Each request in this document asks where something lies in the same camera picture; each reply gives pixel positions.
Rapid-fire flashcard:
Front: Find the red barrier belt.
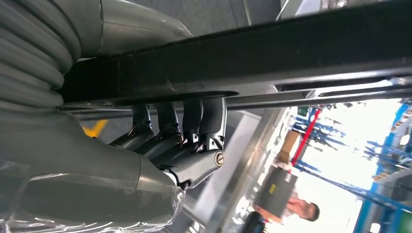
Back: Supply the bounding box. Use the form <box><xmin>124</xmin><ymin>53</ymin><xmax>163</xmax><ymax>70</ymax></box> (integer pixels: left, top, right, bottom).
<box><xmin>291</xmin><ymin>108</ymin><xmax>323</xmax><ymax>167</ymax></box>

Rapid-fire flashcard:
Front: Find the grey case with yellow label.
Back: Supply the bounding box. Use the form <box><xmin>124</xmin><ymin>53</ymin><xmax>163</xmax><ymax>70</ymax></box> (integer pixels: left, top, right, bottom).
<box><xmin>254</xmin><ymin>166</ymin><xmax>298</xmax><ymax>220</ymax></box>

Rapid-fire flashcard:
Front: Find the person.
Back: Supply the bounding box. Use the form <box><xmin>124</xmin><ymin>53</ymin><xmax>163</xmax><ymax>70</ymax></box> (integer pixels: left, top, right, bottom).
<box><xmin>285</xmin><ymin>196</ymin><xmax>322</xmax><ymax>223</ymax></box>

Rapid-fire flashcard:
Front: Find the stainless steel workbench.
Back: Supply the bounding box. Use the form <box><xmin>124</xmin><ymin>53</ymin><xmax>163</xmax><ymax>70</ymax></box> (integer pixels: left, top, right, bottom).
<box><xmin>189</xmin><ymin>107</ymin><xmax>292</xmax><ymax>233</ymax></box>

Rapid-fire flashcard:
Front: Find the cardboard box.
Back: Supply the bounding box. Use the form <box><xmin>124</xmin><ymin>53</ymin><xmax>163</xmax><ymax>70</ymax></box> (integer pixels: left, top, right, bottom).
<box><xmin>276</xmin><ymin>130</ymin><xmax>302</xmax><ymax>165</ymax></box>

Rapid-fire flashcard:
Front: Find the blue metal rack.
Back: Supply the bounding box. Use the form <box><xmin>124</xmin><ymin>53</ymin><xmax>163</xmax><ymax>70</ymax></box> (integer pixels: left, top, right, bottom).
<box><xmin>290</xmin><ymin>100</ymin><xmax>412</xmax><ymax>233</ymax></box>

